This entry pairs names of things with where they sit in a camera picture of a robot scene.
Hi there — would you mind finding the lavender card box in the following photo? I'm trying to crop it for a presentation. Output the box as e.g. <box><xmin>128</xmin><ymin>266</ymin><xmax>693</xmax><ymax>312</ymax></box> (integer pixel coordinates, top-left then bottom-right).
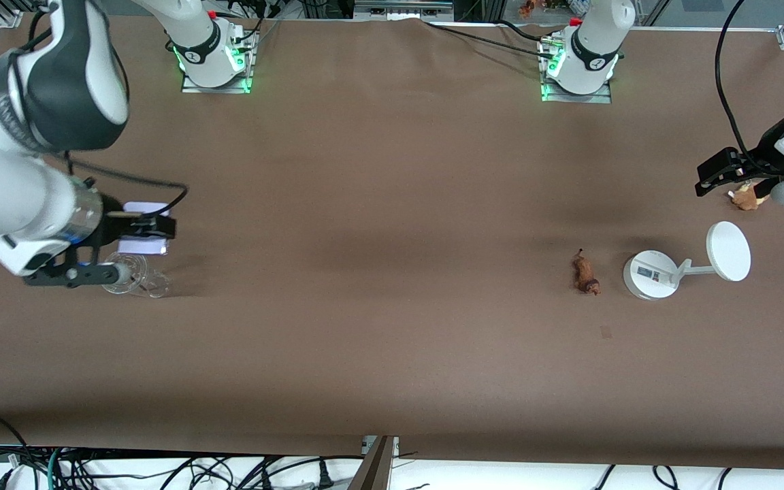
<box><xmin>119</xmin><ymin>201</ymin><xmax>172</xmax><ymax>257</ymax></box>

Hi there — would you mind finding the brown lion statue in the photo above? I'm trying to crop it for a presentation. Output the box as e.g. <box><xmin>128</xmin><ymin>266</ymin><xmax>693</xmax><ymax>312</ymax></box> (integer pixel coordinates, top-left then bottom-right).
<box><xmin>572</xmin><ymin>248</ymin><xmax>602</xmax><ymax>297</ymax></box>

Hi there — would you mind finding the small brown plush toy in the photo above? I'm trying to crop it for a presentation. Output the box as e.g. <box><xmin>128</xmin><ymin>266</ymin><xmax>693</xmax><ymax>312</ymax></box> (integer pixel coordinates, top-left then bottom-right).
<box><xmin>728</xmin><ymin>180</ymin><xmax>771</xmax><ymax>211</ymax></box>

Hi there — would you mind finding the clear plastic cup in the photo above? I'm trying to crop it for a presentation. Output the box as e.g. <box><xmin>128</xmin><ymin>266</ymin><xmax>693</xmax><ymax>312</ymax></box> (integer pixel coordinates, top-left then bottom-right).
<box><xmin>101</xmin><ymin>250</ymin><xmax>170</xmax><ymax>299</ymax></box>

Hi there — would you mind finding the white round desk stand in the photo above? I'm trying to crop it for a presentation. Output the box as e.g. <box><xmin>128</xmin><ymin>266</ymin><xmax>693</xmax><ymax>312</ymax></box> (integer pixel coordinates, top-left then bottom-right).
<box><xmin>622</xmin><ymin>220</ymin><xmax>753</xmax><ymax>301</ymax></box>

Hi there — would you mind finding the brown table cover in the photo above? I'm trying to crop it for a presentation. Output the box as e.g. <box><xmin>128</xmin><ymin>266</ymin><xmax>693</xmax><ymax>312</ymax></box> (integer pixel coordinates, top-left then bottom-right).
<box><xmin>0</xmin><ymin>14</ymin><xmax>784</xmax><ymax>472</ymax></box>

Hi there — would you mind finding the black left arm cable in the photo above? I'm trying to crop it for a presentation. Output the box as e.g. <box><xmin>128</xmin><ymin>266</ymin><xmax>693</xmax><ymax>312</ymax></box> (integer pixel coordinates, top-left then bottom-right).
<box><xmin>715</xmin><ymin>0</ymin><xmax>768</xmax><ymax>172</ymax></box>

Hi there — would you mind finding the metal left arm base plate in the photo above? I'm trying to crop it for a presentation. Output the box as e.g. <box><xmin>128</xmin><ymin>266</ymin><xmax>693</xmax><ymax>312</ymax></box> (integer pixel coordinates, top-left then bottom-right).
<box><xmin>539</xmin><ymin>34</ymin><xmax>613</xmax><ymax>105</ymax></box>

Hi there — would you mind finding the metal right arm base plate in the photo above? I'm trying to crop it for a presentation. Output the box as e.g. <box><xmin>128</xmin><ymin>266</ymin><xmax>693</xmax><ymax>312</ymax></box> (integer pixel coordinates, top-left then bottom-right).
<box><xmin>180</xmin><ymin>26</ymin><xmax>260</xmax><ymax>95</ymax></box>

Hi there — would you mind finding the green floor cable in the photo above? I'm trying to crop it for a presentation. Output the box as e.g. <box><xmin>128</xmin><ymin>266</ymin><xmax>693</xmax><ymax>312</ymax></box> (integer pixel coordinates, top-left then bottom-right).
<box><xmin>47</xmin><ymin>447</ymin><xmax>65</xmax><ymax>490</ymax></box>

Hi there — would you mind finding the black cables to base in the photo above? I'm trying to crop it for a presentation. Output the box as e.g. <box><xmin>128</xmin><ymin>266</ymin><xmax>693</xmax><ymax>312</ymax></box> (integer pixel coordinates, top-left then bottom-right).
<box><xmin>422</xmin><ymin>18</ymin><xmax>564</xmax><ymax>62</ymax></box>

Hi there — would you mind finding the grey table post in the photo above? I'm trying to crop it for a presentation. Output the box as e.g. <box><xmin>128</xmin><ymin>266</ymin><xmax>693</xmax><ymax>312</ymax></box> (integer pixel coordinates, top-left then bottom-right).
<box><xmin>347</xmin><ymin>436</ymin><xmax>400</xmax><ymax>490</ymax></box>

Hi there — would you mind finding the aluminium frame rail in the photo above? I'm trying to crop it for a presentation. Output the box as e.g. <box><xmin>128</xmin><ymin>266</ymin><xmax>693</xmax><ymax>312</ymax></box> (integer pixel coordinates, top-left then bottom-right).
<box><xmin>353</xmin><ymin>0</ymin><xmax>455</xmax><ymax>20</ymax></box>

